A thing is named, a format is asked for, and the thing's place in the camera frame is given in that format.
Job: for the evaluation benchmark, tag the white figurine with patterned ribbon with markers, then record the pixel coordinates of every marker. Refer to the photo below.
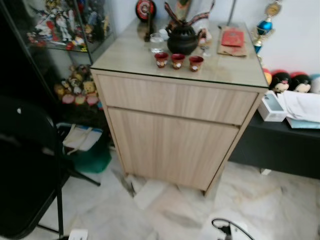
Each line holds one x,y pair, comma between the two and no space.
200,15

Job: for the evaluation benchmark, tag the flat brown paper bag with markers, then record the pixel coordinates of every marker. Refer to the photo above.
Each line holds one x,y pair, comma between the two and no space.
231,51

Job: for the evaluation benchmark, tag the black low bench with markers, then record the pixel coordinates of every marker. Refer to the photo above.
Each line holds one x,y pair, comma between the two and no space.
275,145

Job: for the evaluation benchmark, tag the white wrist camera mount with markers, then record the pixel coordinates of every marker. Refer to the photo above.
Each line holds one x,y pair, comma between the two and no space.
239,234
77,235

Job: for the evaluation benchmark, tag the round red black ornament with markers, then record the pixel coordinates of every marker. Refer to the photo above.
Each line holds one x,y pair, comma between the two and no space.
145,9

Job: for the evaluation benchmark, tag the blue gold trophy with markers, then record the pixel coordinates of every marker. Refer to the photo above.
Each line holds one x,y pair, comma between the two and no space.
263,26

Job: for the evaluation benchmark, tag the orange plush toy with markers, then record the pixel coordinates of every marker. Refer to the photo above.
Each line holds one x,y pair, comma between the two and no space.
267,76

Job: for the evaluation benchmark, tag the black folding chair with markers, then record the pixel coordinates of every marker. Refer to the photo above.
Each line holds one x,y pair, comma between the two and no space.
25,170

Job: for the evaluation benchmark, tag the black-haired plush doll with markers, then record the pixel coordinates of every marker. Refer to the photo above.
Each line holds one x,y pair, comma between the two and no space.
280,81
301,82

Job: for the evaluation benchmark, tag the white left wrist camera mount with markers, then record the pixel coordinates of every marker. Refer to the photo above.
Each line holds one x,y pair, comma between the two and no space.
77,235

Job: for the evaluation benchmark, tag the white red robot model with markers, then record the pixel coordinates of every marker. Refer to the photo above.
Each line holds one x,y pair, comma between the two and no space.
62,22

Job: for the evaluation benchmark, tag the white phone box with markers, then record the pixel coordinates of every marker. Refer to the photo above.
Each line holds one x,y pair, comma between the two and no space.
271,107

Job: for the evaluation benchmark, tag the light blue folder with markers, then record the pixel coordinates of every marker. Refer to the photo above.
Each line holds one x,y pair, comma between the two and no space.
302,124

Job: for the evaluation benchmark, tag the red envelope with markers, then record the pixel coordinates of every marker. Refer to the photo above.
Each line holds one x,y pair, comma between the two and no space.
232,38

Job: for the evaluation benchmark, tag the black glass display cabinet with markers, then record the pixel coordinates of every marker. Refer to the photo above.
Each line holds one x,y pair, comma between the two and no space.
45,57

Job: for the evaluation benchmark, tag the colourful small figurines cluster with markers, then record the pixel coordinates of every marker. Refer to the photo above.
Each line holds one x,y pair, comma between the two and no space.
77,90

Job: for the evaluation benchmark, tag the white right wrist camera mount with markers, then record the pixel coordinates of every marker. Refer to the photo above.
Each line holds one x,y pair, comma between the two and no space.
239,234

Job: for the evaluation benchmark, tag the clear glass cup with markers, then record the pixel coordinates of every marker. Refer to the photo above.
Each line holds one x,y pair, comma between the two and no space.
156,42

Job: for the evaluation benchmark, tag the small red cup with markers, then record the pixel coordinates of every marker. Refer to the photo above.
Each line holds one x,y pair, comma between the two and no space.
195,63
178,61
161,60

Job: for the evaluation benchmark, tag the green bag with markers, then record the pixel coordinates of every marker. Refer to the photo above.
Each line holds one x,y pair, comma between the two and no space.
92,161

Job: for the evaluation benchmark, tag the white paper stack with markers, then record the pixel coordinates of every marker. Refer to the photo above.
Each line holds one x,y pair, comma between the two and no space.
302,105

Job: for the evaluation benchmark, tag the white blue plush toy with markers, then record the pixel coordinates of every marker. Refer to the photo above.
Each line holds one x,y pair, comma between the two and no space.
315,84

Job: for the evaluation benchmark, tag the light wood cabinet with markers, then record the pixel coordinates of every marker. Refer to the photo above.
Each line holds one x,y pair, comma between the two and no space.
175,135

